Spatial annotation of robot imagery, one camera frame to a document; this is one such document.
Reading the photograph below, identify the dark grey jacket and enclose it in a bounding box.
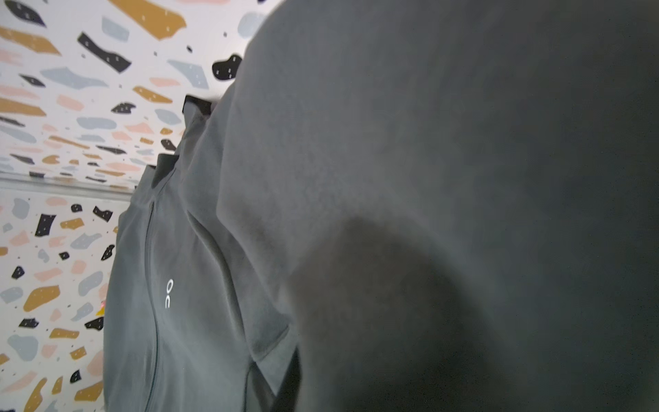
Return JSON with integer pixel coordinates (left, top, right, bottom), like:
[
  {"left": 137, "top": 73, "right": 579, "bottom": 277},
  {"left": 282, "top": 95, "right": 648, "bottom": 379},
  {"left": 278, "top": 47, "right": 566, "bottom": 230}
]
[{"left": 103, "top": 1, "right": 658, "bottom": 411}]

